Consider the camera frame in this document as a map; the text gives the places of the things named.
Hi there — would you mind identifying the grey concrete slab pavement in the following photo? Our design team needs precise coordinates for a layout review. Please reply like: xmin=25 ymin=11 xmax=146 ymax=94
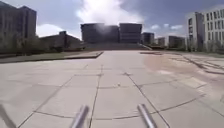
xmin=0 ymin=49 xmax=224 ymax=128

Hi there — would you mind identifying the grey stone kerb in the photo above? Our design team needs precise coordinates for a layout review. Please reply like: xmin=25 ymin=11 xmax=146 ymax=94
xmin=65 ymin=51 xmax=105 ymax=61

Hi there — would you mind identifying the red brick path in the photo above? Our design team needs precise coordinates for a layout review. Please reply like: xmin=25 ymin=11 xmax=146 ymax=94
xmin=64 ymin=50 xmax=104 ymax=59

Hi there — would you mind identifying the wide dark building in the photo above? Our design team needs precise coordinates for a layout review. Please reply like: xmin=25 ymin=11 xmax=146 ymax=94
xmin=80 ymin=22 xmax=150 ymax=51

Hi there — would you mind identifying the small dark building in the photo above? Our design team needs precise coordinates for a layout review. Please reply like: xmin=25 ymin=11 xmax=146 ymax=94
xmin=141 ymin=31 xmax=156 ymax=46

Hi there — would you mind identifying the low dark building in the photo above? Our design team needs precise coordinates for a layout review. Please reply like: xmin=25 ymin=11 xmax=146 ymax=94
xmin=39 ymin=30 xmax=83 ymax=52

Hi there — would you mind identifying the robot's own part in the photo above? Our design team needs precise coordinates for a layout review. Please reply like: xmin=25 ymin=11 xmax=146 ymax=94
xmin=69 ymin=104 xmax=90 ymax=128
xmin=137 ymin=103 xmax=158 ymax=128

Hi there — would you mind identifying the pale low building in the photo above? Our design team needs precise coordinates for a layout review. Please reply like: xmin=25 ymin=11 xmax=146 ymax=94
xmin=156 ymin=35 xmax=187 ymax=51

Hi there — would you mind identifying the grass strip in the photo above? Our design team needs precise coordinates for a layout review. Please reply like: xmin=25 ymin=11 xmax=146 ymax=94
xmin=0 ymin=51 xmax=84 ymax=65

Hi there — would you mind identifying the row of trees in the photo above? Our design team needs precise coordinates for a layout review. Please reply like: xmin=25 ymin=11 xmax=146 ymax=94
xmin=0 ymin=34 xmax=82 ymax=55

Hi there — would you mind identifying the tall dark building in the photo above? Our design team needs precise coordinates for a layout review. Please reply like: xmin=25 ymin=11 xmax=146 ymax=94
xmin=0 ymin=1 xmax=38 ymax=53

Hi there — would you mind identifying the white building with windows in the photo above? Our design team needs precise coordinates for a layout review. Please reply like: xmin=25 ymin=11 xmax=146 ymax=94
xmin=186 ymin=7 xmax=224 ymax=53

